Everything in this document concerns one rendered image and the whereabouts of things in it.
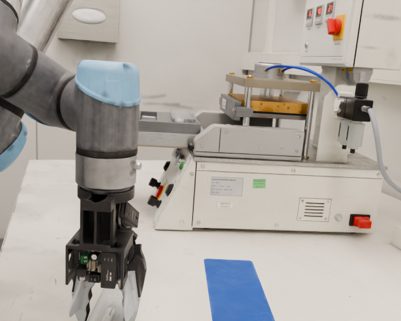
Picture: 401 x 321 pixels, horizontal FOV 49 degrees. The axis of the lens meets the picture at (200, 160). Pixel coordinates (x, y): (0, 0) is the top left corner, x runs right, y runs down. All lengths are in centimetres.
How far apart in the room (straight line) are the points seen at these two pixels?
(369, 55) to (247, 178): 39
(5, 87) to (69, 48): 194
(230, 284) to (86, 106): 45
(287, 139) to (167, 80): 162
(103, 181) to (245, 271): 43
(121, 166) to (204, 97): 212
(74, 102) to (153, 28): 203
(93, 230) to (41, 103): 17
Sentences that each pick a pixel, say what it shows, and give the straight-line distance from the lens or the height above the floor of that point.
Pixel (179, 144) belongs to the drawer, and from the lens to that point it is 104.
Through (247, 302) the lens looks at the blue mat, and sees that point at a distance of 78.
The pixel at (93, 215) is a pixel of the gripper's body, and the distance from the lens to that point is 56.
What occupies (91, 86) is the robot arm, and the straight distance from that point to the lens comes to 52.
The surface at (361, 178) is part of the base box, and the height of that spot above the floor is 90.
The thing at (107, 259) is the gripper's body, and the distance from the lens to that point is 55.
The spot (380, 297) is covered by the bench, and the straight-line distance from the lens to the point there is 89.
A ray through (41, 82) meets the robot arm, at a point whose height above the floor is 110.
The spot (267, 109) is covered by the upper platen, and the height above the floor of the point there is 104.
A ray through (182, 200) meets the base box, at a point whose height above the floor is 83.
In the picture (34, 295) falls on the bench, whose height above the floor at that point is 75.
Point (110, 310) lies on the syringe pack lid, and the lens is 70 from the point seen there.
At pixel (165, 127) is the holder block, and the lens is 104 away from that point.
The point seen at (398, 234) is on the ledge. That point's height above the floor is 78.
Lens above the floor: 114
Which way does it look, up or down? 13 degrees down
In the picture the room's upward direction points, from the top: 4 degrees clockwise
